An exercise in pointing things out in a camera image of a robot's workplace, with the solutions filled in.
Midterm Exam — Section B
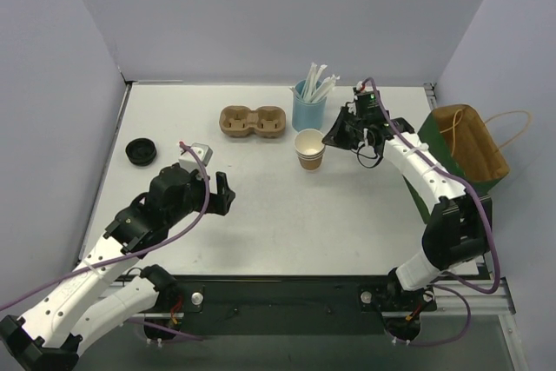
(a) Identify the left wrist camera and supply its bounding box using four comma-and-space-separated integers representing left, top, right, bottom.
177, 142, 213, 180

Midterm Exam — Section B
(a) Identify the white wrapped straw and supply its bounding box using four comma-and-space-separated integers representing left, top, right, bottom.
308, 64, 327, 103
311, 75, 340, 103
302, 63, 317, 101

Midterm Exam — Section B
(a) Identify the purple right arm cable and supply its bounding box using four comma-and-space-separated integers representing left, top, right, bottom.
360, 77, 503, 346

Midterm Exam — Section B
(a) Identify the black lid stack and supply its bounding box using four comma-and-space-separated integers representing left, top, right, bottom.
125, 137, 157, 167

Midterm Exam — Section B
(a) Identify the aluminium table rail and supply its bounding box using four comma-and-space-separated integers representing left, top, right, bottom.
73, 82, 133, 267

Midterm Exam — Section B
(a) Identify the blue straw holder cup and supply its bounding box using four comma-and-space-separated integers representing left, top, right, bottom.
291, 80, 327, 131

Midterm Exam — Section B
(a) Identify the brown cardboard cup carrier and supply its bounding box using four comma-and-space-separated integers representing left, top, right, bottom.
219, 105, 287, 138

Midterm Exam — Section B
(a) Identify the brown paper cup stack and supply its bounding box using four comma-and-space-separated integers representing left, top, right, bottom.
294, 129, 326, 171

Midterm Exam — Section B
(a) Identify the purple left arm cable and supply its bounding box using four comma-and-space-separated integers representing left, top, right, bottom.
0, 144, 212, 341

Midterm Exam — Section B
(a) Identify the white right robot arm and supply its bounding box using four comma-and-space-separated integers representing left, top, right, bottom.
322, 88, 501, 308

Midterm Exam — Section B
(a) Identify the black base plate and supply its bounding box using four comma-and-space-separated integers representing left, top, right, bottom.
142, 275, 437, 341

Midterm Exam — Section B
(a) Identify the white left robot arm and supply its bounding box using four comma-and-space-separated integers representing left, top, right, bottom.
1, 163, 235, 370

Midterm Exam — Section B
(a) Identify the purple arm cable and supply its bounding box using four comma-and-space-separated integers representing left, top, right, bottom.
0, 144, 212, 341
360, 77, 503, 346

